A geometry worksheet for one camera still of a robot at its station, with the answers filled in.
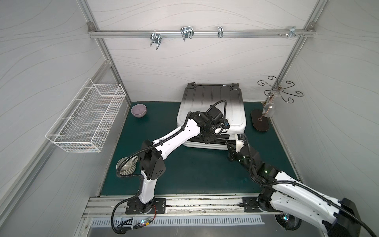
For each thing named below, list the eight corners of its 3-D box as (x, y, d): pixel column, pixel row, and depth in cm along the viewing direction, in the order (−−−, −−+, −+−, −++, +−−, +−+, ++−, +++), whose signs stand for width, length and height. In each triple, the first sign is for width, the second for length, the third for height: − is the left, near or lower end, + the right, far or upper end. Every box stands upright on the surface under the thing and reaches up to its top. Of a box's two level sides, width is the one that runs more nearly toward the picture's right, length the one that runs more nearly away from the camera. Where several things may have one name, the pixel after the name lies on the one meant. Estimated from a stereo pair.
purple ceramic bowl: (132, 118, 112) (129, 113, 107) (135, 109, 119) (133, 103, 114) (145, 118, 112) (143, 113, 107) (148, 109, 119) (146, 103, 114)
